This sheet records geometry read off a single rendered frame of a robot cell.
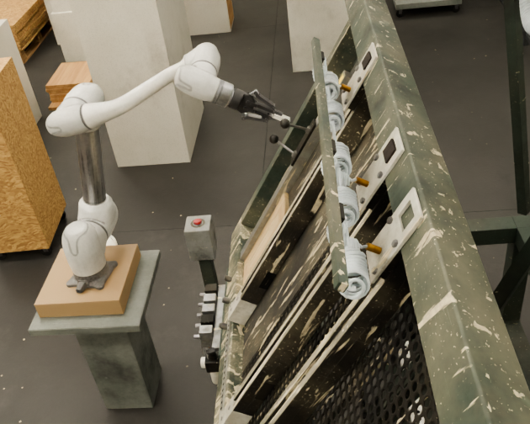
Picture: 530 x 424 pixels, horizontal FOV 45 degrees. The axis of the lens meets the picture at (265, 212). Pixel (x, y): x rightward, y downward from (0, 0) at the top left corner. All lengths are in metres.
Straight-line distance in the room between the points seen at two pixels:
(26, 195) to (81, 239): 1.52
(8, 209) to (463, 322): 3.68
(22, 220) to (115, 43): 1.42
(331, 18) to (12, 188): 3.33
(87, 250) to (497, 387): 2.14
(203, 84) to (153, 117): 2.75
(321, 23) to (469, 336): 5.34
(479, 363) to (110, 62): 4.20
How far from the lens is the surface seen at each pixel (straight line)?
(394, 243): 1.29
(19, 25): 7.85
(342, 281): 1.09
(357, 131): 1.99
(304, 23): 6.22
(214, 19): 7.52
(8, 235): 4.57
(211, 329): 2.71
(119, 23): 4.78
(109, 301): 2.87
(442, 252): 1.17
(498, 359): 1.05
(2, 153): 4.19
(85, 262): 2.89
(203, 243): 2.99
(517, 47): 2.67
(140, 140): 5.18
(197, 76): 2.32
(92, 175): 2.87
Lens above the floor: 2.73
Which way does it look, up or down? 37 degrees down
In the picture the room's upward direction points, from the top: 8 degrees counter-clockwise
